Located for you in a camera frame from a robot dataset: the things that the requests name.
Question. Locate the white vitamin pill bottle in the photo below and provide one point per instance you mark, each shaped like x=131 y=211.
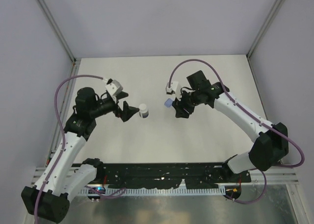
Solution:
x=143 y=111

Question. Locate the aluminium frame post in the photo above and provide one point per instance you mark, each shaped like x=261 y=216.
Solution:
x=51 y=20
x=274 y=10

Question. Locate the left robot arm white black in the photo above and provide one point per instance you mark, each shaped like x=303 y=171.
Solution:
x=51 y=195

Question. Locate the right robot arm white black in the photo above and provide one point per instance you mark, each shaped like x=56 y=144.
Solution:
x=269 y=145

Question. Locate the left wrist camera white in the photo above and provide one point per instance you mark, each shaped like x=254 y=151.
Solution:
x=113 y=88

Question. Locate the right aluminium frame post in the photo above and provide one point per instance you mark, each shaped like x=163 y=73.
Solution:
x=274 y=10

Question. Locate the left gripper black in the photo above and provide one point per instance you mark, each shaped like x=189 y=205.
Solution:
x=127 y=111

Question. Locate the left aluminium frame post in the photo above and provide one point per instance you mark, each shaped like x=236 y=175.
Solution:
x=51 y=20

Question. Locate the clear blue pill organizer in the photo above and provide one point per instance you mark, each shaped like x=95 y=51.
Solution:
x=169 y=102

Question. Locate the slotted grey cable duct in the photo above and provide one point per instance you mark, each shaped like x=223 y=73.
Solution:
x=180 y=191

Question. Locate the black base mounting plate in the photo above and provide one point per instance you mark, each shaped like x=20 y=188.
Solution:
x=168 y=175

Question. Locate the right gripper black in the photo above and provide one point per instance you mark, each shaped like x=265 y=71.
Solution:
x=180 y=112

